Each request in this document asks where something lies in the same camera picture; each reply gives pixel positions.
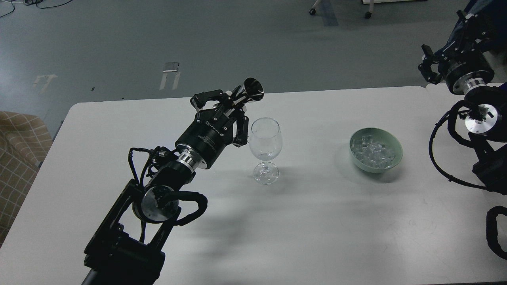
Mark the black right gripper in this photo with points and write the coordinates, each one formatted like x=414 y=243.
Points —
x=462 y=64

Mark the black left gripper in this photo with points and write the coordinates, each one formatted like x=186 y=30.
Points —
x=211 y=131

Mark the steel cocktail jigger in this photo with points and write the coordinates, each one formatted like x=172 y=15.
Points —
x=251 y=90

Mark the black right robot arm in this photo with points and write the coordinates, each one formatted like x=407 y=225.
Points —
x=478 y=121

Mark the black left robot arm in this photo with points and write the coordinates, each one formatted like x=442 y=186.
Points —
x=127 y=247

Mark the clear wine glass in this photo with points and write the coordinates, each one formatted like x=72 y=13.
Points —
x=265 y=144

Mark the pile of ice cubes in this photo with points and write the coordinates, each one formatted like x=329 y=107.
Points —
x=373 y=153

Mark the dark blue jacket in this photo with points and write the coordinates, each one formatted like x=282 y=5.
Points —
x=482 y=24

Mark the green bowl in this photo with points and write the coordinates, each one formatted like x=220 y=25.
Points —
x=381 y=135

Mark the grey office chair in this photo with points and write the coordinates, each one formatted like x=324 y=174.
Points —
x=333 y=10

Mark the beige checkered sofa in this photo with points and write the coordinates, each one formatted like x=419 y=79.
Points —
x=24 y=144

